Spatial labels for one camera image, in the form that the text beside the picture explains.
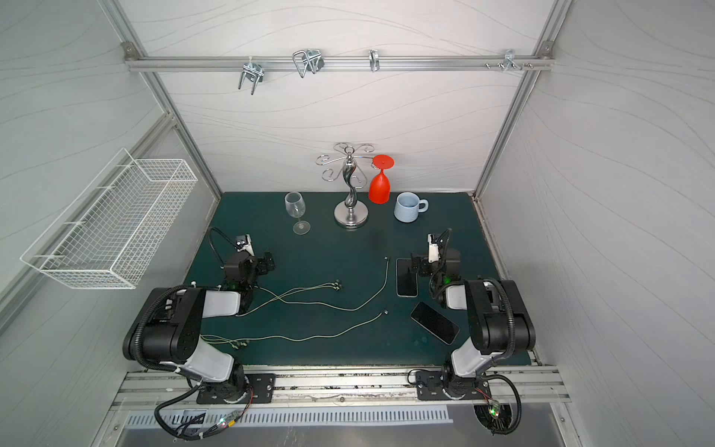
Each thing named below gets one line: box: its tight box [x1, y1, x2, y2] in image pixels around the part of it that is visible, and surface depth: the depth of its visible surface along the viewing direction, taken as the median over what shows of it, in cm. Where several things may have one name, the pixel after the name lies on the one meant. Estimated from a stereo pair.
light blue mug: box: [392, 190, 430, 224], surface depth 113 cm
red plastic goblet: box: [367, 154, 395, 205], surface depth 100 cm
